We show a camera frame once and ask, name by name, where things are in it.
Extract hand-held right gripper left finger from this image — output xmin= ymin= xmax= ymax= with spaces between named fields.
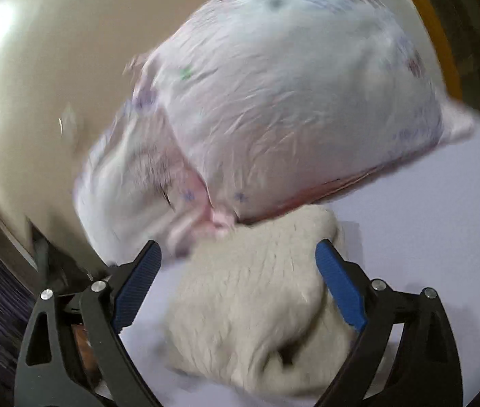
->
xmin=14 ymin=240 xmax=163 ymax=407

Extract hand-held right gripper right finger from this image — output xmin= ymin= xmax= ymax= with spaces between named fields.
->
xmin=314 ymin=238 xmax=463 ymax=407

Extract cream knitted garment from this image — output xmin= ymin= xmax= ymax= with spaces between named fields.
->
xmin=164 ymin=204 xmax=361 ymax=397

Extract cream round table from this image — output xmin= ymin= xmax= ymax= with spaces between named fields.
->
xmin=0 ymin=0 xmax=257 ymax=276

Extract white floral printed garment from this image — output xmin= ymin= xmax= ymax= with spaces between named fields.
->
xmin=72 ymin=0 xmax=476 ymax=264

